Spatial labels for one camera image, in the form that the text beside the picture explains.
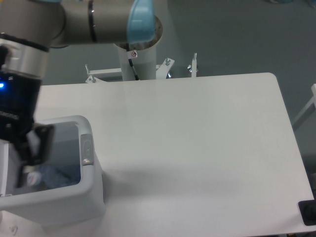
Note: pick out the black clamp at table edge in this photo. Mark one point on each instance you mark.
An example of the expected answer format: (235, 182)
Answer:
(308, 212)

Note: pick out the white frame at right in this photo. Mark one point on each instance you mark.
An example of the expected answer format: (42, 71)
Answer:
(306, 111)

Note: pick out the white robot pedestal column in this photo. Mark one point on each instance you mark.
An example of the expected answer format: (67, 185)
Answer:
(146, 52)

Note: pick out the clear plastic bottle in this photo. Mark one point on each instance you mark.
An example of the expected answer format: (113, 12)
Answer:
(47, 177)

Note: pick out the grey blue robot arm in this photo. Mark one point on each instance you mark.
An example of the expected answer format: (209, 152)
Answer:
(28, 30)

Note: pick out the white plastic trash can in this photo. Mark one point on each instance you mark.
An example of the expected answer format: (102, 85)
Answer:
(66, 188)

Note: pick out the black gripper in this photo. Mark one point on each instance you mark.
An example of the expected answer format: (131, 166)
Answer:
(18, 99)

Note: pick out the white pedestal base frame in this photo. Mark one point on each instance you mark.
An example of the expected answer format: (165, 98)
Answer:
(133, 72)

